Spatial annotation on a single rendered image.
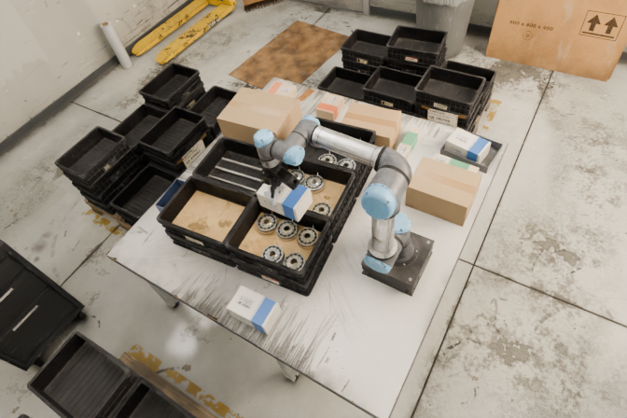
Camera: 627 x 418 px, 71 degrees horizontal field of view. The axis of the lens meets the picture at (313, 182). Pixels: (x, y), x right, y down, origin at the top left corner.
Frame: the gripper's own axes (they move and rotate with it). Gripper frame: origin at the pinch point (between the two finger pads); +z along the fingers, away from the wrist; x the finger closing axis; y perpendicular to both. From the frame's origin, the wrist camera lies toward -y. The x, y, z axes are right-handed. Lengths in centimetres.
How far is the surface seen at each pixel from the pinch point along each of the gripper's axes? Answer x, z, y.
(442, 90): -164, 62, -15
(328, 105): -90, 33, 33
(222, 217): 10.0, 27.4, 36.8
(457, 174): -62, 25, -57
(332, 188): -29.8, 27.8, -4.1
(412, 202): -45, 36, -41
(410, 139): -84, 35, -23
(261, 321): 43, 32, -10
